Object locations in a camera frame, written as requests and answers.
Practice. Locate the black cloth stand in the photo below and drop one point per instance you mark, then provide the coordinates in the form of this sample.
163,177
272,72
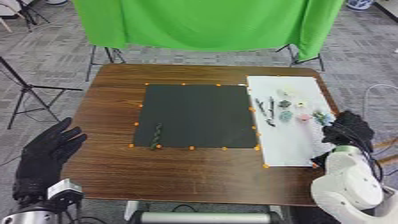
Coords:
94,58
307,60

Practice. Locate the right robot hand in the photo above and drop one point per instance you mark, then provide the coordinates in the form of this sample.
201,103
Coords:
348,131

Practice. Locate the blue flower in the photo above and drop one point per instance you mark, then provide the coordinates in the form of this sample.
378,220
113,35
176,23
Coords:
286,115

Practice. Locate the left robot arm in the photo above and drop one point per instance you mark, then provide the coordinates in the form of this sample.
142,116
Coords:
35,208

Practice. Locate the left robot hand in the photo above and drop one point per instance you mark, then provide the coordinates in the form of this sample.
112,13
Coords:
41,156

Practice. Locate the dark mat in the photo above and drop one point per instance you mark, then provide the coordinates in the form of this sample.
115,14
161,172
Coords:
195,115

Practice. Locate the green sprig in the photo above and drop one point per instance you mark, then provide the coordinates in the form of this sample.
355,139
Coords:
321,117
272,108
156,135
259,107

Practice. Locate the white sheet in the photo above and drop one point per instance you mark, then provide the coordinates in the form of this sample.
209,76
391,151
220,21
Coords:
289,140

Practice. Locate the black tripod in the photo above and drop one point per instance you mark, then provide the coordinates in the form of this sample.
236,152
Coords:
28,90

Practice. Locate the dark green flower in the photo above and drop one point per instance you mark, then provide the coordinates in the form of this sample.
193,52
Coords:
284,103

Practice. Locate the pink flower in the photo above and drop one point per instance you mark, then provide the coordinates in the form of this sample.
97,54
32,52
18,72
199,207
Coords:
304,117

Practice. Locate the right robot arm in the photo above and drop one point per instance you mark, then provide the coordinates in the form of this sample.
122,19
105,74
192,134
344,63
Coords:
348,186

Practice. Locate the pale grey bar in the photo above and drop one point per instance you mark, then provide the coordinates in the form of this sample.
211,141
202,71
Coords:
204,218

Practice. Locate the blue and white vase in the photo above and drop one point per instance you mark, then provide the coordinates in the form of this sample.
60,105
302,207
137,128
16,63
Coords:
359,3

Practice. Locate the white flower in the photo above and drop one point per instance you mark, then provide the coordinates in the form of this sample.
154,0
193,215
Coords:
300,104
289,91

